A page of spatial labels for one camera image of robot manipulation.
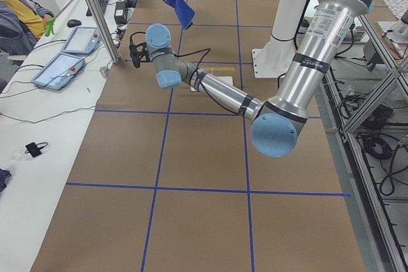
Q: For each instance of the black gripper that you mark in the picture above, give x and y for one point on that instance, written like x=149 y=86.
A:
x=144 y=56

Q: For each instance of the blue towel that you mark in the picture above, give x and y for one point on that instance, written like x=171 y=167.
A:
x=183 y=11

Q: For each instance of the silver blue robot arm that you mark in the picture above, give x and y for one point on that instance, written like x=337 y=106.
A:
x=276 y=122

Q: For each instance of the wooden towel rack white base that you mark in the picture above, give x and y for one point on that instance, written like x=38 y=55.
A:
x=204 y=81

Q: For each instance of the black power adapter box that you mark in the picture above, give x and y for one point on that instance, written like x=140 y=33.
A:
x=121 y=13

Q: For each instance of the far teach pendant tablet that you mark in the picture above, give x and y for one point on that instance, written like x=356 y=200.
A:
x=81 y=41

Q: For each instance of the teach pendant tablet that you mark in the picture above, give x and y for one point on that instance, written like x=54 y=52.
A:
x=81 y=41
x=59 y=71

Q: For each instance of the black computer mouse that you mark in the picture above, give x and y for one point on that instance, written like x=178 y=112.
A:
x=73 y=23

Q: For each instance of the near teach pendant tablet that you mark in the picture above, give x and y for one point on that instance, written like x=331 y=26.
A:
x=59 y=71

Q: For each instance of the green plastic clamp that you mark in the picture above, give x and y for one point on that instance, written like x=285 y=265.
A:
x=49 y=27

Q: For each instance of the person in yellow shirt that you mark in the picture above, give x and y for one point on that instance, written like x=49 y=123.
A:
x=23 y=23

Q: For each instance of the brown paper table cover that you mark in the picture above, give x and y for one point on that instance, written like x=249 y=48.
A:
x=166 y=180

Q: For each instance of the clear plastic bag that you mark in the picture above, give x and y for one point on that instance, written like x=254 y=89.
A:
x=21 y=155

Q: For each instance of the aluminium frame post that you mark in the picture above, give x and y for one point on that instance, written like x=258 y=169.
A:
x=101 y=24

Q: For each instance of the small black device with cable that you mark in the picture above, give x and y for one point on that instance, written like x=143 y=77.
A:
x=35 y=149

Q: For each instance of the aluminium frame rack right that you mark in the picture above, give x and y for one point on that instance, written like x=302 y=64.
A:
x=364 y=100

